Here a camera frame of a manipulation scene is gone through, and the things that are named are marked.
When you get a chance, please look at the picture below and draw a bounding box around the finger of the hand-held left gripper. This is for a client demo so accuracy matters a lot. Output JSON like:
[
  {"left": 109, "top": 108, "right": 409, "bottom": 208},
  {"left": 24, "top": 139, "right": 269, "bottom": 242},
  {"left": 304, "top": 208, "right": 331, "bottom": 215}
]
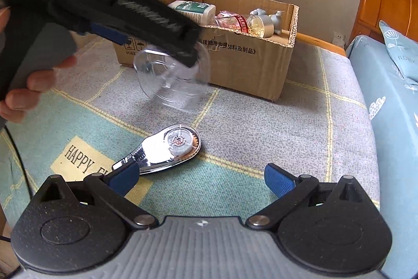
[
  {"left": 79, "top": 21, "right": 129, "bottom": 45},
  {"left": 162, "top": 36, "right": 201, "bottom": 68}
]

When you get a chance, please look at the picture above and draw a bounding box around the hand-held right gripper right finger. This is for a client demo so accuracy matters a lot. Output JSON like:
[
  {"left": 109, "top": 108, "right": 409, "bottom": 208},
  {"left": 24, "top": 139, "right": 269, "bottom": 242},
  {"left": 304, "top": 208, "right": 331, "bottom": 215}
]
[{"left": 246, "top": 163, "right": 373, "bottom": 231}]

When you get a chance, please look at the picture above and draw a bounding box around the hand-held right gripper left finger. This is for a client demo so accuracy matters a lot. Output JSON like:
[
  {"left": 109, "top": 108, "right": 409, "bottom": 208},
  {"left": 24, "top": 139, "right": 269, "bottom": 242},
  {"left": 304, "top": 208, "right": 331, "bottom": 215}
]
[{"left": 28, "top": 161, "right": 159, "bottom": 232}]

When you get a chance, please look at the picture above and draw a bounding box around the clear plastic container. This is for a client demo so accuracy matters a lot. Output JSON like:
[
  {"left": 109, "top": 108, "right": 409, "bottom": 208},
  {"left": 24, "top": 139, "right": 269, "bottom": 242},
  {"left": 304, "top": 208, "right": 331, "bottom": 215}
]
[{"left": 133, "top": 35, "right": 211, "bottom": 111}]

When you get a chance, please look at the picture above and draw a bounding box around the clear correction tape dispenser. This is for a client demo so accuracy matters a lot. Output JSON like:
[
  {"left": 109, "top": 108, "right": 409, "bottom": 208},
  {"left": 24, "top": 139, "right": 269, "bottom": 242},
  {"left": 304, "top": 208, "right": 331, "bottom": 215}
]
[{"left": 111, "top": 123, "right": 202, "bottom": 175}]

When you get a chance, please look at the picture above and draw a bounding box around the cardboard box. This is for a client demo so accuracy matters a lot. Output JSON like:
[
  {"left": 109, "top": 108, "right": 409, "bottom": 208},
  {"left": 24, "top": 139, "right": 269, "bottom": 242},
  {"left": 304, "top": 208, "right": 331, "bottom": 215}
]
[{"left": 113, "top": 0, "right": 299, "bottom": 102}]

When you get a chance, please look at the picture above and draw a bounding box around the person's left hand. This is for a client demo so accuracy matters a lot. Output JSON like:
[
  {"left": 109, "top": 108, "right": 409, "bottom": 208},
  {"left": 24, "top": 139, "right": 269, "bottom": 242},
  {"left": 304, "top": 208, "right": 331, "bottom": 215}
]
[{"left": 0, "top": 6, "right": 78, "bottom": 123}]

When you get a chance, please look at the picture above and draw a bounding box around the white green plastic bottle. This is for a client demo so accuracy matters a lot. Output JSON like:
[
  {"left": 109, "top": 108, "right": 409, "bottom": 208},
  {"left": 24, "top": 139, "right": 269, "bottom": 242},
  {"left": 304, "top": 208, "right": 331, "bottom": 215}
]
[{"left": 167, "top": 1, "right": 217, "bottom": 26}]

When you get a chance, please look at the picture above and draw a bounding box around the checkered blanket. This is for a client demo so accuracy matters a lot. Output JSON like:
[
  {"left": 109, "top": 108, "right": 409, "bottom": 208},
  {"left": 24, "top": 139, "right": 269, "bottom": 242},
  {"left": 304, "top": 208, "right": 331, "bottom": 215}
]
[{"left": 0, "top": 34, "right": 381, "bottom": 227}]

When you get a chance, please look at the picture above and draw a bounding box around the pink bottle with red label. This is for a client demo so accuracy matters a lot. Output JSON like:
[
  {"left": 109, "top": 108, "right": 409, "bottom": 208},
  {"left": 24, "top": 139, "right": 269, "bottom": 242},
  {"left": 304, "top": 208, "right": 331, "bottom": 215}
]
[{"left": 214, "top": 10, "right": 250, "bottom": 34}]

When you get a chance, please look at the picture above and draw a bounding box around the grey elephant figurine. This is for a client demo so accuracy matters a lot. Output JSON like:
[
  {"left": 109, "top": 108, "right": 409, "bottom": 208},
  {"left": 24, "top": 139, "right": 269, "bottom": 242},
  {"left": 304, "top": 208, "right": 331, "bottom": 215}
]
[{"left": 250, "top": 7, "right": 285, "bottom": 37}]

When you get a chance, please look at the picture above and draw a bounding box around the light blue quilt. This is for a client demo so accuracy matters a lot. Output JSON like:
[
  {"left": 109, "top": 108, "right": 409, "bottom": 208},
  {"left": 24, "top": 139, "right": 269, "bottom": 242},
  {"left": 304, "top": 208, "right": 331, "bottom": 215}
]
[{"left": 345, "top": 35, "right": 418, "bottom": 279}]

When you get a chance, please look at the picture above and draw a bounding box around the light blue printed pillow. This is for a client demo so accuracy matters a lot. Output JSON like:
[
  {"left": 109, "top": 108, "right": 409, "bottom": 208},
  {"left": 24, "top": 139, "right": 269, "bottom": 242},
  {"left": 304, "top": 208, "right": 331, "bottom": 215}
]
[{"left": 379, "top": 20, "right": 418, "bottom": 87}]

